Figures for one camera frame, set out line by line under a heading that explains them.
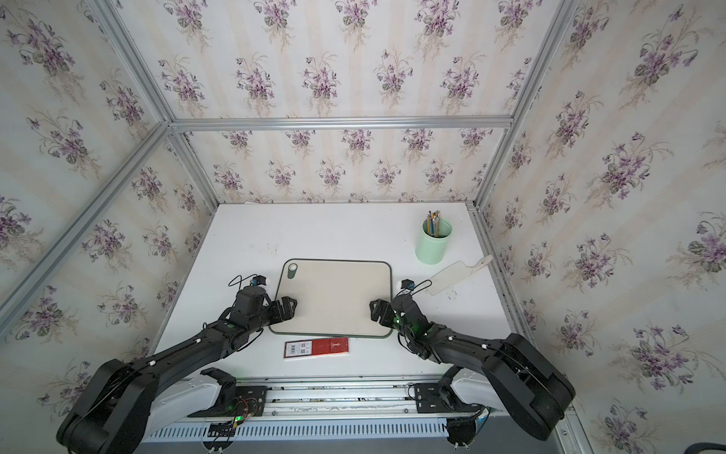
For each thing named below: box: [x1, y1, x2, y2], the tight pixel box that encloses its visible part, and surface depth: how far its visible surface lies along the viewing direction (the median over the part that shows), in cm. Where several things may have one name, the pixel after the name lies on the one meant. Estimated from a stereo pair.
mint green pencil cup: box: [414, 209, 452, 265], surface depth 97 cm
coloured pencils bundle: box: [426, 209, 442, 237], surface depth 95 cm
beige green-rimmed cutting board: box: [268, 258, 394, 338], surface depth 97 cm
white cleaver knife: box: [429, 254, 494, 296], surface depth 101 cm
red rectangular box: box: [283, 336, 350, 362], surface depth 82 cm
